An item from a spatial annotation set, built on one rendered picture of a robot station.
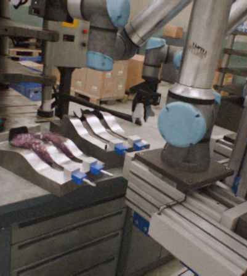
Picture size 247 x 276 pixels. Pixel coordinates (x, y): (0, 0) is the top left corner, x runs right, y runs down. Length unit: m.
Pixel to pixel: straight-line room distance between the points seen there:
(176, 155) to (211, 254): 0.29
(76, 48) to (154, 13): 1.29
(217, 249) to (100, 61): 0.55
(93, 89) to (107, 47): 4.63
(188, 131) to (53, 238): 0.85
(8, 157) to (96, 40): 0.65
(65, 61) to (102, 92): 3.27
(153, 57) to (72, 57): 0.93
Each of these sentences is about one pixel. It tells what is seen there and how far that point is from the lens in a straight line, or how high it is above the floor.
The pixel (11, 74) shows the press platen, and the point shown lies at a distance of 1.96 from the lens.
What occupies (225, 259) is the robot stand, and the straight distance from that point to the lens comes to 0.82.
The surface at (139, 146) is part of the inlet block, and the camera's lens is 1.45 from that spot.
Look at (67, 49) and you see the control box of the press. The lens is 2.16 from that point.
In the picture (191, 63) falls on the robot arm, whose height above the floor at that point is 1.35.
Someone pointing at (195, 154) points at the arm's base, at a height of 1.09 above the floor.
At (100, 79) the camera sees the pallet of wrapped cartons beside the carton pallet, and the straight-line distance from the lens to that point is 5.38.
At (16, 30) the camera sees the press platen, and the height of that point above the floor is 1.27.
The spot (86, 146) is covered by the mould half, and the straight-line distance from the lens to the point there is 1.50.
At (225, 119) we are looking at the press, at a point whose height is 0.15.
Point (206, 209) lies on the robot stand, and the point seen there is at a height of 0.97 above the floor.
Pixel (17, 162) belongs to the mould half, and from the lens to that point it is 1.30.
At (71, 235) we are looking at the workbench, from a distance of 1.49.
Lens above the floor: 1.42
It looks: 21 degrees down
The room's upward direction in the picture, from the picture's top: 9 degrees clockwise
